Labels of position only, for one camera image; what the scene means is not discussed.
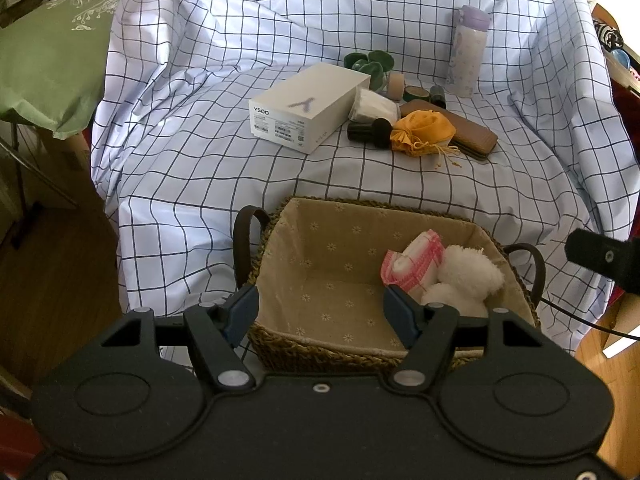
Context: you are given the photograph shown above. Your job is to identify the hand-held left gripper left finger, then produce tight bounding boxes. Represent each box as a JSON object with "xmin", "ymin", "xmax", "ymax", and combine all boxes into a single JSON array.
[{"xmin": 100, "ymin": 284, "xmax": 261, "ymax": 394}]

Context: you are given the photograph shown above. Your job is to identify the black and white striped item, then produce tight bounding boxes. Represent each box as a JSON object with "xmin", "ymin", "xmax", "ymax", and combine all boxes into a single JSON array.
[{"xmin": 592, "ymin": 19, "xmax": 624, "ymax": 52}]

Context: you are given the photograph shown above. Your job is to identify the woven basket with fabric lining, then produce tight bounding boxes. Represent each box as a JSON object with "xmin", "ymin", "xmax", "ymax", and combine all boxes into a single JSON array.
[{"xmin": 233, "ymin": 196, "xmax": 546, "ymax": 374}]

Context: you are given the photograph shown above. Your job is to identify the dark red cloth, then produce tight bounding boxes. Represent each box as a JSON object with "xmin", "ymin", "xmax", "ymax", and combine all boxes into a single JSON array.
[{"xmin": 612, "ymin": 82, "xmax": 640, "ymax": 113}]

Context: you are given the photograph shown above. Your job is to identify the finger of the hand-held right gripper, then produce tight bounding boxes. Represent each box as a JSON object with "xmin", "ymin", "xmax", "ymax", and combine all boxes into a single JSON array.
[{"xmin": 565, "ymin": 228, "xmax": 640, "ymax": 287}]

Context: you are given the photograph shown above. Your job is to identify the beige tape roll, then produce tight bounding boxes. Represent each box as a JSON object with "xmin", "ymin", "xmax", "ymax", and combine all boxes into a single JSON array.
[{"xmin": 385, "ymin": 72, "xmax": 407, "ymax": 102}]

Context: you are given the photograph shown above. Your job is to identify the brown leather case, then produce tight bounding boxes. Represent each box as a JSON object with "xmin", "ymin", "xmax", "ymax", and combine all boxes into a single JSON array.
[{"xmin": 399, "ymin": 99, "xmax": 500, "ymax": 161}]

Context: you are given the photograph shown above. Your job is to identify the green printed bag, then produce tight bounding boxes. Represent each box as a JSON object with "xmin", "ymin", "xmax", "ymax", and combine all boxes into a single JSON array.
[{"xmin": 0, "ymin": 0, "xmax": 137, "ymax": 142}]

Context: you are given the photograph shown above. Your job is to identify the white cotton pad packet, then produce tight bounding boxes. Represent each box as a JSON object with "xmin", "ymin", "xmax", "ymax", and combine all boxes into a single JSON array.
[{"xmin": 348, "ymin": 88, "xmax": 401, "ymax": 124}]

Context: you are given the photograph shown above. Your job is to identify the orange drawstring pouch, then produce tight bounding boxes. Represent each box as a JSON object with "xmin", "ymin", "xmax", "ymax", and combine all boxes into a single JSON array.
[{"xmin": 389, "ymin": 111, "xmax": 459, "ymax": 159}]

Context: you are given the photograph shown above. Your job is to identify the pink and white cloth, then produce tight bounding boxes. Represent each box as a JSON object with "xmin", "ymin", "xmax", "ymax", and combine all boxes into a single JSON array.
[{"xmin": 380, "ymin": 230, "xmax": 445, "ymax": 294}]

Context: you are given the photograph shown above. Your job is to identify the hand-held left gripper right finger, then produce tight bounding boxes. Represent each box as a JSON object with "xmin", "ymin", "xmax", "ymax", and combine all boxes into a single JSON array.
[{"xmin": 383, "ymin": 283, "xmax": 545, "ymax": 394}]

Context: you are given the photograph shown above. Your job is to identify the white cardboard product box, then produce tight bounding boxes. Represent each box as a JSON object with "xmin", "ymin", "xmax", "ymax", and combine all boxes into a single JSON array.
[{"xmin": 248, "ymin": 63, "xmax": 372, "ymax": 155}]

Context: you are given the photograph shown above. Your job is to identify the black cable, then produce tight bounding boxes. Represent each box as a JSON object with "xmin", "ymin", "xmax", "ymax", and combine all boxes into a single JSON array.
[{"xmin": 537, "ymin": 299, "xmax": 640, "ymax": 337}]

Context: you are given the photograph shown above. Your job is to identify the purple lidded water bottle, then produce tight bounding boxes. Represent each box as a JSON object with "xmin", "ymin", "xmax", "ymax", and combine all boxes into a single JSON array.
[{"xmin": 446, "ymin": 4, "xmax": 493, "ymax": 99}]

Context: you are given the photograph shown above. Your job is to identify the blue checked white cloth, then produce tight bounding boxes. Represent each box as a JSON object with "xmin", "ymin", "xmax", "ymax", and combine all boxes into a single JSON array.
[{"xmin": 90, "ymin": 0, "xmax": 622, "ymax": 362}]

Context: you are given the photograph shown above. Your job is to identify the brown cardboard box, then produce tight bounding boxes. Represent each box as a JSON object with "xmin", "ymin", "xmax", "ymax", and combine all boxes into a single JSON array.
[{"xmin": 39, "ymin": 131, "xmax": 94, "ymax": 209}]

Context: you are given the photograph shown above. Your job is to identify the white plush toy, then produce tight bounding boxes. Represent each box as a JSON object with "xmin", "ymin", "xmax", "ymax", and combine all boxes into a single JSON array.
[{"xmin": 419, "ymin": 244, "xmax": 506, "ymax": 319}]

